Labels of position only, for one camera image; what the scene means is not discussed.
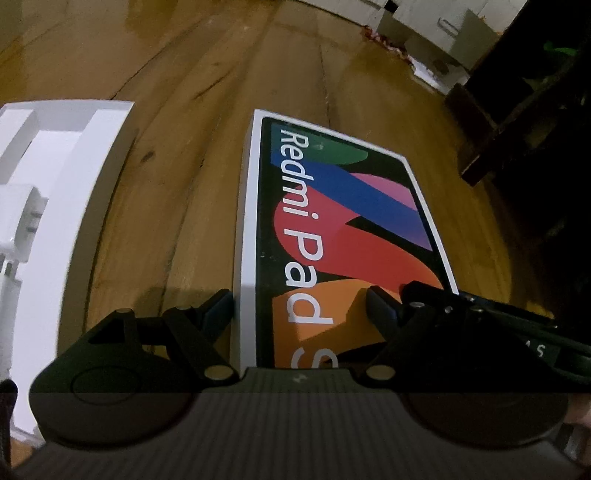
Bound dark wooden furniture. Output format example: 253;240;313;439
444;0;591;188

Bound black strap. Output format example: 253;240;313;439
0;379;19;470

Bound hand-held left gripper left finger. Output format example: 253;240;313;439
87;288;239;384

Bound open white box tray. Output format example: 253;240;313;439
0;99;139;449

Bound white paper sheets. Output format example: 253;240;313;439
410;56;446;88

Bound white charger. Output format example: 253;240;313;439
0;184;49;260

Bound white cabinet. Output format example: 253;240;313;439
369;0;505;88

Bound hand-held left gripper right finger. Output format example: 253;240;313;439
362;285;462;385

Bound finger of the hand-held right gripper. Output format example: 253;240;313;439
401;281;558;329

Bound colourful tablet box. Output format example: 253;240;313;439
232;109;461;371

